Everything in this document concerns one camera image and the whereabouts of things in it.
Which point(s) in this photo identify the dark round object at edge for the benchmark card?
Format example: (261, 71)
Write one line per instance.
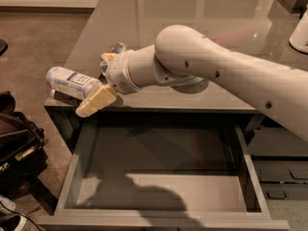
(3, 46)

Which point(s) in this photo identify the white ceramic bowl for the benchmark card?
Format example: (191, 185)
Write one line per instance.
(188, 82)

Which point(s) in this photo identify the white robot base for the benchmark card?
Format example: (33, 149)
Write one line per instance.
(299, 38)

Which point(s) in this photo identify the black bag on floor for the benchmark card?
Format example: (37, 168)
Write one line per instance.
(22, 155)

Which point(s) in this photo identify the black and white shoe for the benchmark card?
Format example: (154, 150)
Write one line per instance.
(9, 220)

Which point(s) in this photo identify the open grey top drawer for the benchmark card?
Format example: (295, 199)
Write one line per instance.
(161, 172)

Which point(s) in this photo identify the gold aluminium drink can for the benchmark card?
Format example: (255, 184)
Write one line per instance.
(118, 48)

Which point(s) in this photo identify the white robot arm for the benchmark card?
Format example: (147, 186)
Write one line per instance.
(180, 54)

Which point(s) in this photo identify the blue clear plastic bottle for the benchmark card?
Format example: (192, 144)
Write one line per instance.
(71, 82)

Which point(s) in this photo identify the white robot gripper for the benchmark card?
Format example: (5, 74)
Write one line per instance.
(117, 71)

